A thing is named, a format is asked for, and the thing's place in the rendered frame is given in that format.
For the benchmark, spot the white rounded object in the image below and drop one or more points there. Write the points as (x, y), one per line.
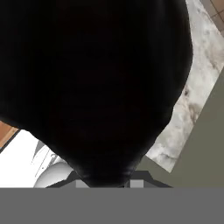
(20, 163)

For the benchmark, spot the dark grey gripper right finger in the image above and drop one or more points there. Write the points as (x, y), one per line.
(137, 183)

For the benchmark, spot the grey-green cupboard front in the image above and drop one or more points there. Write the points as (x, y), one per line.
(201, 145)

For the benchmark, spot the large black round object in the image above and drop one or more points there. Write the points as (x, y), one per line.
(93, 81)

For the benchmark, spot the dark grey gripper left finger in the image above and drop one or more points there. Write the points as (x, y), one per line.
(81, 184)

